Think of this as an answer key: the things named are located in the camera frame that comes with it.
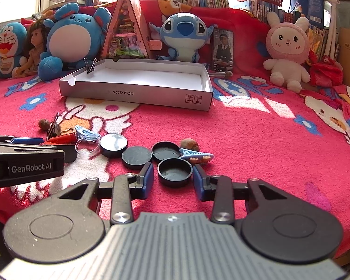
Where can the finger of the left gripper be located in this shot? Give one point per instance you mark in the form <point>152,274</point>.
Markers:
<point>69,150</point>
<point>27,140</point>

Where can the brown cardboard sheet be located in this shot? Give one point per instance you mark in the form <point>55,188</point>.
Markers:
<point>344,53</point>

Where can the row of books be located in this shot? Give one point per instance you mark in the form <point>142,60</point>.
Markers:
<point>258,8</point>

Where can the white cardboard box tray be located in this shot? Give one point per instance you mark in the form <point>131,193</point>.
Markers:
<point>144,81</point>

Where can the blue Stitch plush toy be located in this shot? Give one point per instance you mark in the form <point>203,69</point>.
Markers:
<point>183,34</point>

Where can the black binder clip on box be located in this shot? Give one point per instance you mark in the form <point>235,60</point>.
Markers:
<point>90,65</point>

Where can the brown haired doll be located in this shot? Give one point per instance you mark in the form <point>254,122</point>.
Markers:
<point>34,46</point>

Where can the red cloth bundle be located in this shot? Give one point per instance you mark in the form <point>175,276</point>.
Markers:
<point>324,73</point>

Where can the white pole stand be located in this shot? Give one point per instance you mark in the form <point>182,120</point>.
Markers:
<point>331,41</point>

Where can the pink bunny plush toy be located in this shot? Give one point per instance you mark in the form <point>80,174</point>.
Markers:
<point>288,46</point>

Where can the Doraemon plush toy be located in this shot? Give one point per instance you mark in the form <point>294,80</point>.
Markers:
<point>12,41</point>

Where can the black round cap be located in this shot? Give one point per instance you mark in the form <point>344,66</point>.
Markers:
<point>164,150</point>
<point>136,157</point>
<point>174,172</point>

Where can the pink triangular diorama box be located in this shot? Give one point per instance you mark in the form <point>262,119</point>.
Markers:
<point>128,35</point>

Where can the black round cap front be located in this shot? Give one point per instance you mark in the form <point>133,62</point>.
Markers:
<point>174,172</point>

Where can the round blue plush toy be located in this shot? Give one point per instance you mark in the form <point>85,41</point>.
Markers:
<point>72,37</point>

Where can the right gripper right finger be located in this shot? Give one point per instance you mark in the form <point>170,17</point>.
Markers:
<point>222,191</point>

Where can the blue hair clip right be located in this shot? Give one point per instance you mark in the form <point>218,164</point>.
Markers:
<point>195,157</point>

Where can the black smartphone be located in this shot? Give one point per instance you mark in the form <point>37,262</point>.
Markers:
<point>222,58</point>

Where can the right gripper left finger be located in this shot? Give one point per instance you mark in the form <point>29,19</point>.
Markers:
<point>125,188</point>

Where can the red cartoon blanket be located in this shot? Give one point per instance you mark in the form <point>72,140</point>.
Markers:
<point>254,130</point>

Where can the small black binder clip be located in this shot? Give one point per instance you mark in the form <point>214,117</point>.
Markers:
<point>54,129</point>

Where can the black round cap shiny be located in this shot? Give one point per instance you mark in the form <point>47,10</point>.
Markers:
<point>112,145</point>

